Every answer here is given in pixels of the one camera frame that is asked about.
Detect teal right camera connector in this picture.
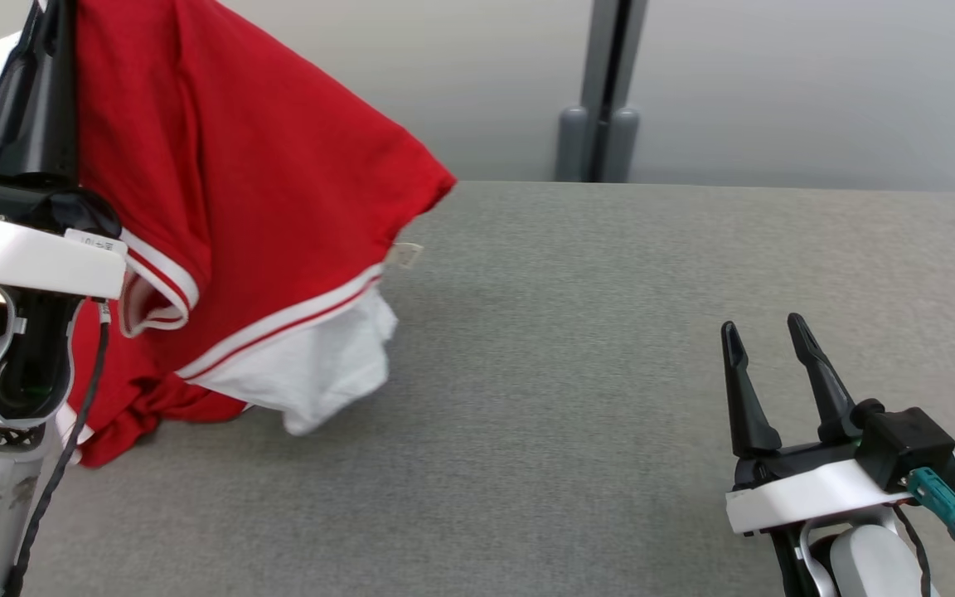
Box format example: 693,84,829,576
909,467,955,546

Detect grey double partition post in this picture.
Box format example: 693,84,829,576
555,0,650,183

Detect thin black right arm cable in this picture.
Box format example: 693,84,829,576
892,504,936,597

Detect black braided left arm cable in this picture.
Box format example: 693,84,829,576
1,298,114,597

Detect red jersey with white sleeves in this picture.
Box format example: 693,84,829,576
0,0,458,469

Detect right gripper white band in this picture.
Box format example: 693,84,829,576
720,313,914,536

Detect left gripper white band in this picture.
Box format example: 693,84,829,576
0,0,128,301

